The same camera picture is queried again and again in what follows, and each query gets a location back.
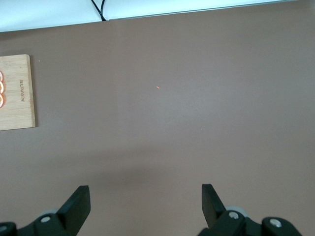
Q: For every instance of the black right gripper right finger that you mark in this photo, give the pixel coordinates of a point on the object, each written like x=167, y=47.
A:
x=214, y=211

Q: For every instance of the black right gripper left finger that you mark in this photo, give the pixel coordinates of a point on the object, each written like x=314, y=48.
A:
x=73, y=209

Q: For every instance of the brown table cover mat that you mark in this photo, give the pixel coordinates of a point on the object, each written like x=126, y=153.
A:
x=172, y=123

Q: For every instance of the bamboo cutting board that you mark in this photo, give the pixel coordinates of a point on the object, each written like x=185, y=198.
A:
x=19, y=110

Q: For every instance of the orange slice toy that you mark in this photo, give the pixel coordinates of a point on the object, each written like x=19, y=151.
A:
x=2, y=87
x=2, y=101

